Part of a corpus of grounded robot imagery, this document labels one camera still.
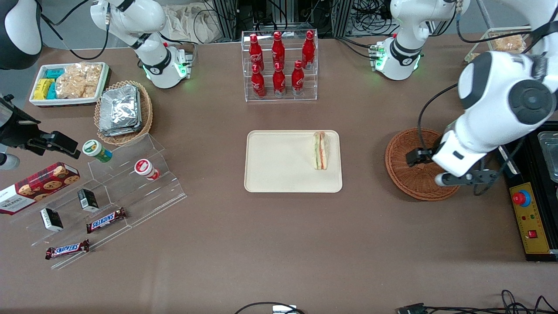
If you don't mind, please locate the white rectangular snack tray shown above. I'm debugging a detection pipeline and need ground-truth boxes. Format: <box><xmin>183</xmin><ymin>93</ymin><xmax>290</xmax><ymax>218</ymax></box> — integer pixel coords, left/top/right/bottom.
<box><xmin>29</xmin><ymin>62</ymin><xmax>110</xmax><ymax>107</ymax></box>

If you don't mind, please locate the beige plastic serving tray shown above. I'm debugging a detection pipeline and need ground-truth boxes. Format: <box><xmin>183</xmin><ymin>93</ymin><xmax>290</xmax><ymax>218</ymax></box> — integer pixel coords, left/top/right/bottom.
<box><xmin>244</xmin><ymin>130</ymin><xmax>343</xmax><ymax>193</ymax></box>

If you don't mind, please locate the yellow snack pack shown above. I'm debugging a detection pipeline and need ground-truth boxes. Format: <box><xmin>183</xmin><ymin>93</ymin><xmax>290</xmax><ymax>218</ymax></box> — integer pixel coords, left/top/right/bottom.
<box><xmin>34</xmin><ymin>78</ymin><xmax>55</xmax><ymax>100</ymax></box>

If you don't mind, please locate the oval wicker basket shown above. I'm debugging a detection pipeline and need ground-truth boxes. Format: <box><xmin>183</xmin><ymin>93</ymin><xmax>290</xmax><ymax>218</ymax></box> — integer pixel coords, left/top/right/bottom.
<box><xmin>94</xmin><ymin>80</ymin><xmax>153</xmax><ymax>146</ymax></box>

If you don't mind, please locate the tangled black cable bundle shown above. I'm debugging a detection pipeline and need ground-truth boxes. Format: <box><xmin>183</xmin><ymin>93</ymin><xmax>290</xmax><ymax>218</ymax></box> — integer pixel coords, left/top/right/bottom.
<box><xmin>352</xmin><ymin>0</ymin><xmax>395</xmax><ymax>36</ymax></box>

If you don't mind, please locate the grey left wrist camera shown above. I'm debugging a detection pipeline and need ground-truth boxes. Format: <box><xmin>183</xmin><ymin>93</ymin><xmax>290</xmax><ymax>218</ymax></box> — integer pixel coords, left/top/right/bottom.
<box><xmin>436</xmin><ymin>169</ymin><xmax>500</xmax><ymax>187</ymax></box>

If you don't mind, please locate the grey metal pan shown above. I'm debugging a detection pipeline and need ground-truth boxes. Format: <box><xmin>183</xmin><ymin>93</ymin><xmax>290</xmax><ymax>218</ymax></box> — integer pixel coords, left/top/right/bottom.
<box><xmin>538</xmin><ymin>131</ymin><xmax>558</xmax><ymax>183</ymax></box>

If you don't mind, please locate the black machine housing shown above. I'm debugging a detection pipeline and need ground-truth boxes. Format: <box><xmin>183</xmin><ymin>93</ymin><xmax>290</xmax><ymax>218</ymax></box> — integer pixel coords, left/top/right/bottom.
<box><xmin>497</xmin><ymin>131</ymin><xmax>558</xmax><ymax>262</ymax></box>

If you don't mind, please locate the small black box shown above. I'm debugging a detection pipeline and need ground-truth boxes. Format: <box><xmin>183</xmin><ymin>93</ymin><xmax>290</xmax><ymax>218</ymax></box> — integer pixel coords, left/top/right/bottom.
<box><xmin>40</xmin><ymin>208</ymin><xmax>64</xmax><ymax>232</ymax></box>
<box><xmin>78</xmin><ymin>188</ymin><xmax>100</xmax><ymax>213</ymax></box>

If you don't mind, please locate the yellow control panel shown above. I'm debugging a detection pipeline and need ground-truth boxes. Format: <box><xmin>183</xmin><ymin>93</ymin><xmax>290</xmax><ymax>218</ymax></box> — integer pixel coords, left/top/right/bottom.
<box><xmin>509</xmin><ymin>182</ymin><xmax>551</xmax><ymax>255</ymax></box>

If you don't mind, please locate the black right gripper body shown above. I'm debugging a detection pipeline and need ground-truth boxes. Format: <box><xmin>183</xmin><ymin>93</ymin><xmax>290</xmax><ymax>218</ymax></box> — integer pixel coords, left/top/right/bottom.
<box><xmin>0</xmin><ymin>94</ymin><xmax>42</xmax><ymax>149</ymax></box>

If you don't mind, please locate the round brown wicker basket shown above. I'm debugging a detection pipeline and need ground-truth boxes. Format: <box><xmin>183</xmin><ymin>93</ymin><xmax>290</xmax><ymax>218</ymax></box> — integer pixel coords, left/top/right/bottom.
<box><xmin>385</xmin><ymin>127</ymin><xmax>465</xmax><ymax>201</ymax></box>

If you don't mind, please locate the brown Snickers bar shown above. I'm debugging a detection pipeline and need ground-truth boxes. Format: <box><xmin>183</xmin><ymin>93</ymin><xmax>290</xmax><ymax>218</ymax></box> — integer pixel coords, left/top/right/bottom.
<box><xmin>45</xmin><ymin>239</ymin><xmax>90</xmax><ymax>260</ymax></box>
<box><xmin>86</xmin><ymin>208</ymin><xmax>127</xmax><ymax>234</ymax></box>

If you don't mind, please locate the white wire rack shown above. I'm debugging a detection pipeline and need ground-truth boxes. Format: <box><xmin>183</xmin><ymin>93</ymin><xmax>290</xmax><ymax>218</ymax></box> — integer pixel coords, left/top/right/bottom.
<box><xmin>464</xmin><ymin>27</ymin><xmax>536</xmax><ymax>64</ymax></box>

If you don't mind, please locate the red cola bottle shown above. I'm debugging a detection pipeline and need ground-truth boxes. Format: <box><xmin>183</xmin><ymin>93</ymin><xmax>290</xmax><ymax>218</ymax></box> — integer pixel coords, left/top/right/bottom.
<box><xmin>249</xmin><ymin>34</ymin><xmax>265</xmax><ymax>72</ymax></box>
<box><xmin>251</xmin><ymin>64</ymin><xmax>266</xmax><ymax>99</ymax></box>
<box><xmin>291</xmin><ymin>60</ymin><xmax>305</xmax><ymax>96</ymax></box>
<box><xmin>302</xmin><ymin>31</ymin><xmax>316</xmax><ymax>69</ymax></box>
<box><xmin>272</xmin><ymin>31</ymin><xmax>286</xmax><ymax>70</ymax></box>
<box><xmin>272</xmin><ymin>62</ymin><xmax>286</xmax><ymax>97</ymax></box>

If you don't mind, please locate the red lidded snack cup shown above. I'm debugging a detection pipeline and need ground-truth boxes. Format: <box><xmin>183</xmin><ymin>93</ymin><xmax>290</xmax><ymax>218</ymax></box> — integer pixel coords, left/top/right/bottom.
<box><xmin>134</xmin><ymin>159</ymin><xmax>160</xmax><ymax>181</ymax></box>

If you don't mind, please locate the silver foil packet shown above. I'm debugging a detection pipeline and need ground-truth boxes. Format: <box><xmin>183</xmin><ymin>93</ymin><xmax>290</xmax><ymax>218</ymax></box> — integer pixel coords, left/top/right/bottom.
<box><xmin>99</xmin><ymin>122</ymin><xmax>143</xmax><ymax>137</ymax></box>
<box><xmin>100</xmin><ymin>85</ymin><xmax>142</xmax><ymax>130</ymax></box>

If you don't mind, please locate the black looped cable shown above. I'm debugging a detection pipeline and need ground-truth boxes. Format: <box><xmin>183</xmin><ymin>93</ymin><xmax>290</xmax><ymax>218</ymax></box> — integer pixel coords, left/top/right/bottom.
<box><xmin>235</xmin><ymin>301</ymin><xmax>306</xmax><ymax>314</ymax></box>

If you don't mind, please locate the wrapped bread pack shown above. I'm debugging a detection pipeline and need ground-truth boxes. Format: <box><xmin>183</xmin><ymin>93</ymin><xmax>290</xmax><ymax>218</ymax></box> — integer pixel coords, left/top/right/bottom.
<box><xmin>493</xmin><ymin>34</ymin><xmax>526</xmax><ymax>54</ymax></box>

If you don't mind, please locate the beige crumpled cloth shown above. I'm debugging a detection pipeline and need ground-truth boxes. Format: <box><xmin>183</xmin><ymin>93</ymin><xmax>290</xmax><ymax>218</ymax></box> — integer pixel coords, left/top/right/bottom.
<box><xmin>163</xmin><ymin>3</ymin><xmax>219</xmax><ymax>44</ymax></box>

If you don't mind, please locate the slanted aluminium frame post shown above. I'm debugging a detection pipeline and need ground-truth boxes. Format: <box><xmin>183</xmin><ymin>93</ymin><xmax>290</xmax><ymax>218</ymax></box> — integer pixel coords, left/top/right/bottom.
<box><xmin>476</xmin><ymin>0</ymin><xmax>496</xmax><ymax>30</ymax></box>

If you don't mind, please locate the green lidded snack cup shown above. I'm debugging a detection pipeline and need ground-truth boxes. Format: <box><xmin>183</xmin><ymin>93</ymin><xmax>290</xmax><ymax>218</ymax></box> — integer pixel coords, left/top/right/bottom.
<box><xmin>82</xmin><ymin>140</ymin><xmax>113</xmax><ymax>163</ymax></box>

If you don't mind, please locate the clear bag of crackers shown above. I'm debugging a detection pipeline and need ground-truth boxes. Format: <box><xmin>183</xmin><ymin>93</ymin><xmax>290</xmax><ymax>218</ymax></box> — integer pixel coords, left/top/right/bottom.
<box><xmin>55</xmin><ymin>62</ymin><xmax>103</xmax><ymax>99</ymax></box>

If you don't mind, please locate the clear acrylic bottle rack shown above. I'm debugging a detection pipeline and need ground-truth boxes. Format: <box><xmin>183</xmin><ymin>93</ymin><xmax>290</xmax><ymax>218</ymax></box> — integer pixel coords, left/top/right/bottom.
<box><xmin>241</xmin><ymin>30</ymin><xmax>319</xmax><ymax>102</ymax></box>

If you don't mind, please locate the red tartan cookie box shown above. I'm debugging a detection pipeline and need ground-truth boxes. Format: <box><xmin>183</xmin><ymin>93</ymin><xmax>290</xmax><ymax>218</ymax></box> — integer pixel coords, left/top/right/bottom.
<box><xmin>0</xmin><ymin>162</ymin><xmax>81</xmax><ymax>215</ymax></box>

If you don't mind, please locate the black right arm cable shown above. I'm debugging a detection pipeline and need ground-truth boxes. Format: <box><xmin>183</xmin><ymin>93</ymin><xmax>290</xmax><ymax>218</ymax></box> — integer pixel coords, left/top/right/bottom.
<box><xmin>38</xmin><ymin>0</ymin><xmax>110</xmax><ymax>61</ymax></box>

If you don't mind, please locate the triangular sandwich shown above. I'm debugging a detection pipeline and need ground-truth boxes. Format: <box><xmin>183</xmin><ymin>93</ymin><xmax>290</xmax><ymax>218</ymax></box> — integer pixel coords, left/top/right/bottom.
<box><xmin>313</xmin><ymin>131</ymin><xmax>330</xmax><ymax>171</ymax></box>

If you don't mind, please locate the black coiled cable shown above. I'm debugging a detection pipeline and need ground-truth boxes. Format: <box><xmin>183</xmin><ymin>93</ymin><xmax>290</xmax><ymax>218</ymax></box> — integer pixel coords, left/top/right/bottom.
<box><xmin>425</xmin><ymin>290</ymin><xmax>558</xmax><ymax>314</ymax></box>

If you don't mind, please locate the clear acrylic stepped shelf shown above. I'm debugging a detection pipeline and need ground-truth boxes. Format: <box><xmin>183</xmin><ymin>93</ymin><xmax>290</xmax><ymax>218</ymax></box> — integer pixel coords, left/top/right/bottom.
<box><xmin>9</xmin><ymin>133</ymin><xmax>188</xmax><ymax>270</ymax></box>

